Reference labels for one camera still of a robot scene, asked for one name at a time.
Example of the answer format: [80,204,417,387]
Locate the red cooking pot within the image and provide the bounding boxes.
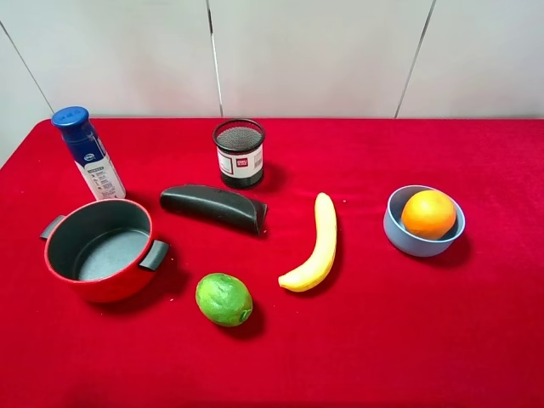
[40,199,169,303]

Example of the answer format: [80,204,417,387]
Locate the red tablecloth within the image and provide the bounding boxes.
[1,118,543,407]

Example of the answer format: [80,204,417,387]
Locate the yellow banana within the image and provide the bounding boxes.
[278,192,337,292]

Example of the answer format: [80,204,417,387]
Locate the green lime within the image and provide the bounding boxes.
[195,273,253,327]

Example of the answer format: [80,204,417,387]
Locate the orange fruit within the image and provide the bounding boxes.
[401,190,456,241]

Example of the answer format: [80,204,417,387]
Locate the blue and white bottle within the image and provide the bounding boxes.
[51,106,126,201]

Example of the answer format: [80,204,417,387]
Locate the blue bowl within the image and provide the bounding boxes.
[383,184,466,258]

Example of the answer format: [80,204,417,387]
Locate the black mesh pen holder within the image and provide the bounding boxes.
[212,118,265,190]

